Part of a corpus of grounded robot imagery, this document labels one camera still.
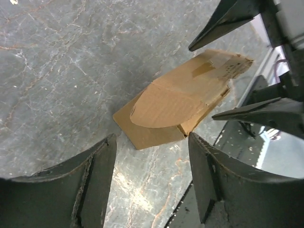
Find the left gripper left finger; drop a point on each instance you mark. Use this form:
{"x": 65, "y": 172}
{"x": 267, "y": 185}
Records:
{"x": 72, "y": 194}

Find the small cardboard box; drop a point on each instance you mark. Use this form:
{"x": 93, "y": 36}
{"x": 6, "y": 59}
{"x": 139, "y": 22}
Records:
{"x": 171, "y": 106}

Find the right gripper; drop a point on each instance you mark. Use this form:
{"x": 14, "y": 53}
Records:
{"x": 284, "y": 24}

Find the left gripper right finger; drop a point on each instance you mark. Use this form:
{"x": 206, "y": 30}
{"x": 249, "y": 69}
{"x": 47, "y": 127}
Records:
{"x": 252, "y": 198}

